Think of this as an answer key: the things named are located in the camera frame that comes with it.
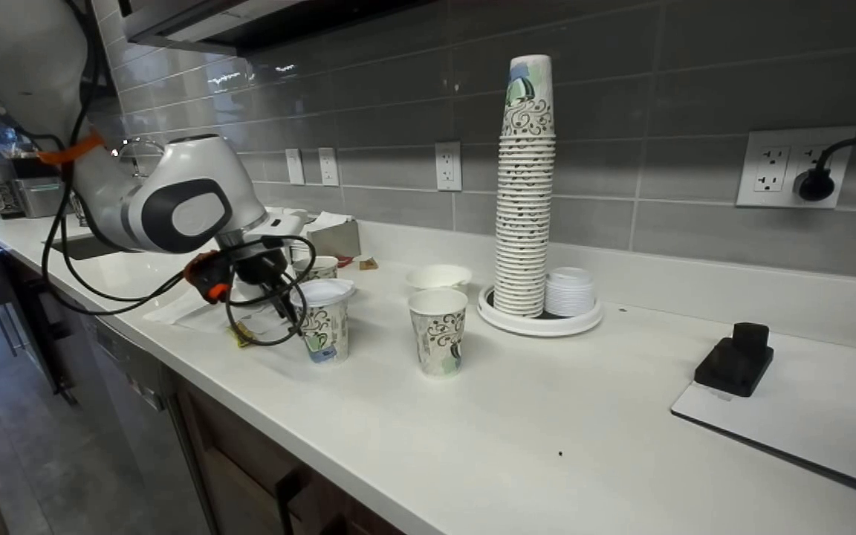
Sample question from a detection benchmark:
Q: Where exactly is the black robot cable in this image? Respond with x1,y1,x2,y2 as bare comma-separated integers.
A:
35,58,320,352

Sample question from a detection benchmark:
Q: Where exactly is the dark lower cabinet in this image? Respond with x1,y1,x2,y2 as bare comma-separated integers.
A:
7,256,408,535

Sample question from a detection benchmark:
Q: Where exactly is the white flat board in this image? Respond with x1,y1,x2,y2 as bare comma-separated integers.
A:
670,330,856,504

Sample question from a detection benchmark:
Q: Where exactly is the black orange wrist camera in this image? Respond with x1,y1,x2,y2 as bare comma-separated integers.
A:
184,251,239,308

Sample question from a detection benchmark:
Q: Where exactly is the white napkin dispenser box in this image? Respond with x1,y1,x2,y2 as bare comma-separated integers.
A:
289,210,362,265

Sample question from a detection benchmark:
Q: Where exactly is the white wall switch plate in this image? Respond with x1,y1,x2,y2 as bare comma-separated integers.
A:
282,147,307,189

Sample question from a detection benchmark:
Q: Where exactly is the white quad wall outlet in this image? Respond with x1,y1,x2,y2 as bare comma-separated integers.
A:
734,126,856,213

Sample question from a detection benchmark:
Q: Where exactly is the kitchen sink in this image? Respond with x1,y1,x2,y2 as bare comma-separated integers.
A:
51,232,108,262

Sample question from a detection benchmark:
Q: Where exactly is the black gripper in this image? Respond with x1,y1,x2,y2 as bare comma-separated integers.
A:
216,230,307,328

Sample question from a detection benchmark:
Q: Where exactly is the patterned paper cup white inside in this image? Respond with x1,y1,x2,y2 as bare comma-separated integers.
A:
291,276,356,367

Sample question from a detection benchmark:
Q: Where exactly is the overhead cabinet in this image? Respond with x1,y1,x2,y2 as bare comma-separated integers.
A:
114,0,441,53

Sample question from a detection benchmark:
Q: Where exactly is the white paper napkin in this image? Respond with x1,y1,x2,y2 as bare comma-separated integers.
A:
142,285,239,330

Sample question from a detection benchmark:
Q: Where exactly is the black device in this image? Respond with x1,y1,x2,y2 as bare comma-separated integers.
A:
692,322,775,401

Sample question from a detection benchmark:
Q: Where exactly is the white round cup tray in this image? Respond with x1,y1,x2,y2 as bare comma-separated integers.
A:
472,281,606,343

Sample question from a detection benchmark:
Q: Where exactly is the short stack of white cups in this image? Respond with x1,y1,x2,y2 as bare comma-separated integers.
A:
545,265,601,322

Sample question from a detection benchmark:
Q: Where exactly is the tall stack of paper cups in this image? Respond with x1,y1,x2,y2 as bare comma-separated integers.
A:
490,53,558,322

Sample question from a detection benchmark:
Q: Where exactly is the white bowl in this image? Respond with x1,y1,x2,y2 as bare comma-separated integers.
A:
408,262,476,297

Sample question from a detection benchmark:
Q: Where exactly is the black power plug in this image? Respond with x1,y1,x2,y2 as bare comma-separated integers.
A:
794,165,839,205

